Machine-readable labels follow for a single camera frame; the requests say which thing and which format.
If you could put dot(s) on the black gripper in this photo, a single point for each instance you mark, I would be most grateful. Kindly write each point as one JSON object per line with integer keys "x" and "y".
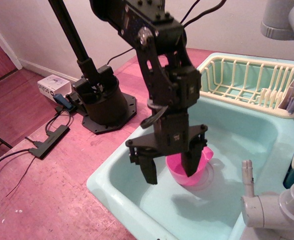
{"x": 172, "y": 134}

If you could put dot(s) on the pink plastic cup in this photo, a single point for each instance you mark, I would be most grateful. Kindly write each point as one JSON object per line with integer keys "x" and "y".
{"x": 203, "y": 176}

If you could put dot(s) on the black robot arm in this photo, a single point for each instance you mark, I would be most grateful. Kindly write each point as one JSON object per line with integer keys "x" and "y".
{"x": 173, "y": 83}

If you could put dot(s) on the teal toy sink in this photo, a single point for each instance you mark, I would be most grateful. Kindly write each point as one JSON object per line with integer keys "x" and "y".
{"x": 210, "y": 210}

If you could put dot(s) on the black USB hub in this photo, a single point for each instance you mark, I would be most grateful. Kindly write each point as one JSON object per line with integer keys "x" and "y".
{"x": 43, "y": 148}

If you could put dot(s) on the cream dish rack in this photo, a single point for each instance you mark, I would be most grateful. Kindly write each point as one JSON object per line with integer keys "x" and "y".
{"x": 256, "y": 83}

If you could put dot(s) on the grey toy faucet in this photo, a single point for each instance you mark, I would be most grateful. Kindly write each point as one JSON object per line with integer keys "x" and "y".
{"x": 269, "y": 216}

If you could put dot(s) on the blue clamp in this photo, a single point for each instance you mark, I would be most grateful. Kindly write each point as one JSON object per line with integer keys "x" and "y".
{"x": 58, "y": 98}

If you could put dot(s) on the white Oculus box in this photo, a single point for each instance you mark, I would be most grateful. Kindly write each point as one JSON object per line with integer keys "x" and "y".
{"x": 51, "y": 85}

